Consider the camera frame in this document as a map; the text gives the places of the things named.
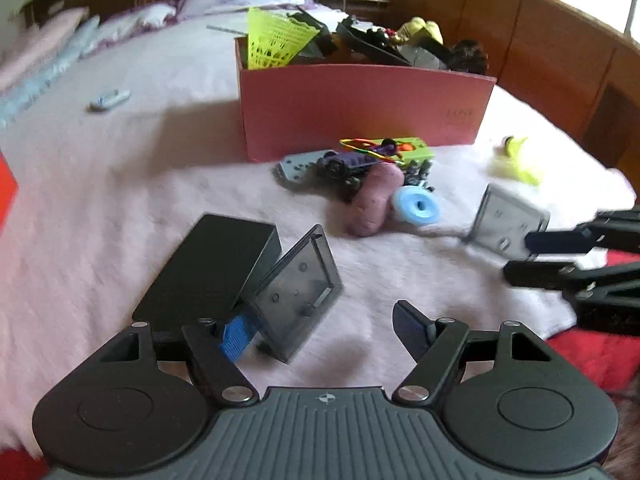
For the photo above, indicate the wooden nightstand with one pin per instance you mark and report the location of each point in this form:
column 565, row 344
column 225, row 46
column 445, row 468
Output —
column 355, row 7

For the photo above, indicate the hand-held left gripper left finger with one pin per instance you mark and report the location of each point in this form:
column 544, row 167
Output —
column 237, row 337

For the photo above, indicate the large grey studded plate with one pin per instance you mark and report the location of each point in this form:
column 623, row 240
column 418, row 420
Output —
column 422, row 57

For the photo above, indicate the pink cardboard box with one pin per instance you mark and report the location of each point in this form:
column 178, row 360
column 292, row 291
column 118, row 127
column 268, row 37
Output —
column 350, row 105

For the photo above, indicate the yellow plush toy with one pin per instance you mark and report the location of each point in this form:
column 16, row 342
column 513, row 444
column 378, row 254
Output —
column 422, row 30

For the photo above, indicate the purple plush toy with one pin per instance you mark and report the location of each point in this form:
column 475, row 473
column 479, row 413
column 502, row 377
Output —
column 375, row 202

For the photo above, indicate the purple toy car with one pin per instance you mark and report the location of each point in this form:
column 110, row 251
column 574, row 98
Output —
column 345, row 162

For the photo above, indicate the pink quilt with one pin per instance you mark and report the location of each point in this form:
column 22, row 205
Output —
column 40, row 45

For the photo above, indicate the dark clear plastic case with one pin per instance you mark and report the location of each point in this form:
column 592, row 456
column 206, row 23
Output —
column 505, row 220
column 300, row 295

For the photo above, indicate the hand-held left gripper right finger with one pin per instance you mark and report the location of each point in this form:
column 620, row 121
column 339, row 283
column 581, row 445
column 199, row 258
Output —
column 407, row 327

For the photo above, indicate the green toy block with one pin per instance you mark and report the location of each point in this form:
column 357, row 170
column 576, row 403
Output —
column 417, row 147

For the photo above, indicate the blue plastic disc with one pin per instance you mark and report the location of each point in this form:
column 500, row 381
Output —
column 412, row 205

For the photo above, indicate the purple frilled pillow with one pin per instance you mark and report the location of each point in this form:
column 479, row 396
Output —
column 135, row 22
column 240, row 0

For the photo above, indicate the black toy plane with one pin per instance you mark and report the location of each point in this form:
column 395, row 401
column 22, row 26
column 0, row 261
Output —
column 417, row 175

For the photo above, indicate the light blue blanket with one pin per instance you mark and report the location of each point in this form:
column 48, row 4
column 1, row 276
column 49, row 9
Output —
column 55, row 75

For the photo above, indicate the orange-red box lid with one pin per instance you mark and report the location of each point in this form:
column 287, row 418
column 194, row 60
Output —
column 7, row 195

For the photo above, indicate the black rectangular box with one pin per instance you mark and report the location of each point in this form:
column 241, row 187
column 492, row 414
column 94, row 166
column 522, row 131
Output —
column 210, row 265

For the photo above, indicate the black plastic tray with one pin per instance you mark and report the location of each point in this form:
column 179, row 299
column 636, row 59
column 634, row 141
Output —
column 370, row 42

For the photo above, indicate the yellow plastic shuttlecock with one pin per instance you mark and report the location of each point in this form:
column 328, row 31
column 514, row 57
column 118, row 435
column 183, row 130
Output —
column 520, row 162
column 275, row 40

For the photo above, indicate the wooden cabinet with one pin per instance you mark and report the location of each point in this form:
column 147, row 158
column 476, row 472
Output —
column 540, row 55

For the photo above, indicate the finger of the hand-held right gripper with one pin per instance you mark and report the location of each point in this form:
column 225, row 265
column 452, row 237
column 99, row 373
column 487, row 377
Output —
column 535, row 275
column 555, row 242

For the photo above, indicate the small grey studded plate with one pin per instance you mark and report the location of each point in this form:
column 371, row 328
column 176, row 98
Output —
column 297, row 170

